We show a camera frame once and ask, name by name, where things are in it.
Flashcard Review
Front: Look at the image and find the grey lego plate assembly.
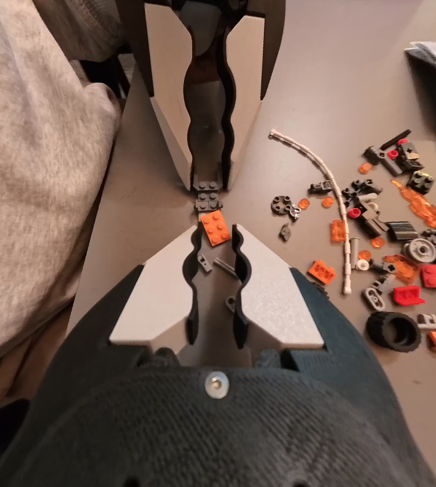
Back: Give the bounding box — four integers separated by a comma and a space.
192, 162, 225, 214

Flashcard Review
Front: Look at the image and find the transparent orange lego flame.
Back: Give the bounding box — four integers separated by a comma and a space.
390, 179, 436, 237

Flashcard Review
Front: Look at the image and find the large black lego tyre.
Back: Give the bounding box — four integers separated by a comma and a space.
365, 311, 423, 353

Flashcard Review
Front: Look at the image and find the person's grey clothing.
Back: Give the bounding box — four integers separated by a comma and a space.
0, 0, 123, 419

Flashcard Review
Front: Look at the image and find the dark grey cloth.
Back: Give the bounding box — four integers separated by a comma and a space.
31, 0, 124, 63

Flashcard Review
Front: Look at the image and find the pile of mixed lego pieces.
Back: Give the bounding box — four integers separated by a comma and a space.
342, 129, 436, 329

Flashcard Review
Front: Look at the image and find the round dark grey lego plate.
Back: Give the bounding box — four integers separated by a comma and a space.
271, 195, 293, 217

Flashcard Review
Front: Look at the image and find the instruction booklet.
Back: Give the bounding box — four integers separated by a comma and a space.
404, 41, 436, 207

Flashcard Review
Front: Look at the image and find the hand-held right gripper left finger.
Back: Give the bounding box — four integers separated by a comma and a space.
109, 224, 202, 356

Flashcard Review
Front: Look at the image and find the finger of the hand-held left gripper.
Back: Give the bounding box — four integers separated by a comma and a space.
219, 14, 267, 190
144, 2, 196, 191

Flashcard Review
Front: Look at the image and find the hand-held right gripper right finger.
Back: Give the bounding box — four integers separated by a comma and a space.
232, 224, 325, 361

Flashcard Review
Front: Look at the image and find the white flexible lego hose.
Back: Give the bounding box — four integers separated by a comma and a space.
268, 129, 353, 296

